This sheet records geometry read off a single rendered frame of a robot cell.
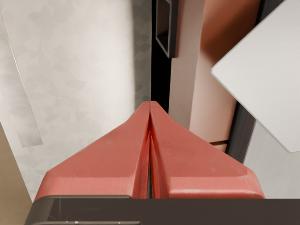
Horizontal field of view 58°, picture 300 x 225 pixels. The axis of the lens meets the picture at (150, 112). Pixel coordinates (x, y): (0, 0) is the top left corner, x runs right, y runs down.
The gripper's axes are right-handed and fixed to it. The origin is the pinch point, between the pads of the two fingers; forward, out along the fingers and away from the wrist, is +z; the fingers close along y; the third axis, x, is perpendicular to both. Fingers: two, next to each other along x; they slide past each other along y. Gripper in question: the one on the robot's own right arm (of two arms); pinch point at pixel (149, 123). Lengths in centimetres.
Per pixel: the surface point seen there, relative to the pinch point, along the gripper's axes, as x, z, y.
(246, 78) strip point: 1.1, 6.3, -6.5
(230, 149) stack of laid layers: 10.2, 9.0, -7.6
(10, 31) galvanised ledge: 2.3, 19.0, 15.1
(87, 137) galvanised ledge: 18.6, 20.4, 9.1
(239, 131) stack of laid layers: 7.5, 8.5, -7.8
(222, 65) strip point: 0.0, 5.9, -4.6
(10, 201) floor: 110, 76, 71
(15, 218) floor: 125, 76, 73
